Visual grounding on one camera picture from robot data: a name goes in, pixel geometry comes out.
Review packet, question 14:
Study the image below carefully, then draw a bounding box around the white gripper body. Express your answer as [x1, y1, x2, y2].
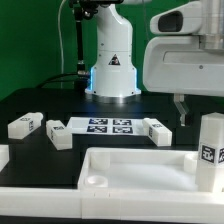
[143, 36, 224, 97]

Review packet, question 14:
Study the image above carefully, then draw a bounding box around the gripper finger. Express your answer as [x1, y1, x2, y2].
[173, 93, 189, 126]

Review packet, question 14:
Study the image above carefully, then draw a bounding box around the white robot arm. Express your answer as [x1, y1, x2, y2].
[86, 0, 224, 123]

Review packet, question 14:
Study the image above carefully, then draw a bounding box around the white marker sheet with tags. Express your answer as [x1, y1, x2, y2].
[67, 117, 144, 136]

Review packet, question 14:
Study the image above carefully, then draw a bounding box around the black cable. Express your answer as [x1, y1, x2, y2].
[35, 72, 91, 90]

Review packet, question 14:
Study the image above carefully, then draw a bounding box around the white front wall fence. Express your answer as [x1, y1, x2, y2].
[0, 187, 224, 224]

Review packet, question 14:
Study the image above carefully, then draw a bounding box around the white desk top tray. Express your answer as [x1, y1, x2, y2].
[78, 147, 224, 204]

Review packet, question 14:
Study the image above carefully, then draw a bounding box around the white left wall block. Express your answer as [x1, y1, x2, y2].
[0, 145, 9, 172]

